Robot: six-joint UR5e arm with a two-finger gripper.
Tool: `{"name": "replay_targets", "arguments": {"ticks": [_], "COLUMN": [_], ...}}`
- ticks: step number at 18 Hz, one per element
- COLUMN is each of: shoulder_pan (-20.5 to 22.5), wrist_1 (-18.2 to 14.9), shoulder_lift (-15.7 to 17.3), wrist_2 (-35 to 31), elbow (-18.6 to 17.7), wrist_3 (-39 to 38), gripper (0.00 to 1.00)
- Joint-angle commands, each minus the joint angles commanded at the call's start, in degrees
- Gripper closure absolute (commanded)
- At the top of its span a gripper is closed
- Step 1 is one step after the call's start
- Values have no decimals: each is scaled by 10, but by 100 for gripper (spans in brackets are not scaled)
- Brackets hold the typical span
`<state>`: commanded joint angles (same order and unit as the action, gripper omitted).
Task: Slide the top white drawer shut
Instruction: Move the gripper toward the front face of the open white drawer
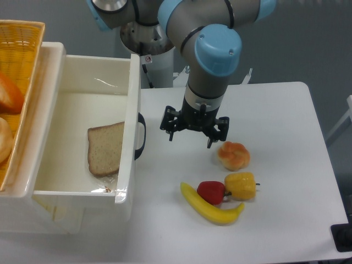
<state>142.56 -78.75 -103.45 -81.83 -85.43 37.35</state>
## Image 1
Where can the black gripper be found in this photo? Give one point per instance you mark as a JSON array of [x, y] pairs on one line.
[[200, 120]]

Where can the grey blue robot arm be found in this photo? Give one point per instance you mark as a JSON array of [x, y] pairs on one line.
[[204, 34]]

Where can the white open top drawer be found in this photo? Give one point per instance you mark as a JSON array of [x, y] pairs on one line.
[[94, 91]]

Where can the golden knotted bread roll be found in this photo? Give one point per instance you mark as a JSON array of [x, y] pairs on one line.
[[233, 156]]

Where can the red toy bell pepper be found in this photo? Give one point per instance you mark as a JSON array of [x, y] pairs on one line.
[[212, 192]]

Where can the yellow toy bell pepper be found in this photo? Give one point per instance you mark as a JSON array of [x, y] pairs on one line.
[[242, 186]]

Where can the brown bread slice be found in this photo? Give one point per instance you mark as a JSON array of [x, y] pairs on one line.
[[105, 149]]

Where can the yellow toy banana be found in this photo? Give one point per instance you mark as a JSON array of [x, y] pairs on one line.
[[208, 211]]

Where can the orange bread loaf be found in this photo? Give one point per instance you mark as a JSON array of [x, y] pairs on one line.
[[12, 99]]

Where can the black device at table edge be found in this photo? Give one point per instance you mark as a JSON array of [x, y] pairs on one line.
[[342, 237]]

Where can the pale round bread roll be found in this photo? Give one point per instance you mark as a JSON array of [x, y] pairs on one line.
[[6, 140]]

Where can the yellow wicker basket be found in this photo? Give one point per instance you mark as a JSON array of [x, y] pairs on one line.
[[20, 46]]

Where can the dark blue drawer handle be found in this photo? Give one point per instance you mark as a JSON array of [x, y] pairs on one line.
[[141, 136]]

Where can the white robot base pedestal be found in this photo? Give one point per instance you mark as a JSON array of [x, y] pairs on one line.
[[155, 50]]

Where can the white frame at right edge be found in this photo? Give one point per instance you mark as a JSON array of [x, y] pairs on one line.
[[340, 126]]

